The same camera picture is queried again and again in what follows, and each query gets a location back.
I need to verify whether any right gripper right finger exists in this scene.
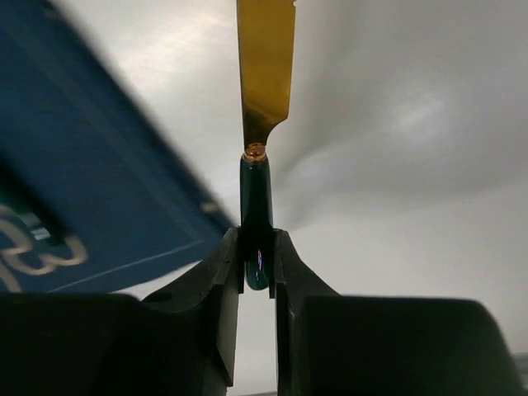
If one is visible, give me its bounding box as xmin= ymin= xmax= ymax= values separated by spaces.
xmin=273 ymin=230 xmax=526 ymax=395

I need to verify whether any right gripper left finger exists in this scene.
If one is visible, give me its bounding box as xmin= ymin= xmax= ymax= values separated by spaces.
xmin=1 ymin=229 xmax=241 ymax=395

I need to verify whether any blue whale placemat cloth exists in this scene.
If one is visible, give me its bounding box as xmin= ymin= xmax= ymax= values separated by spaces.
xmin=1 ymin=1 xmax=231 ymax=293

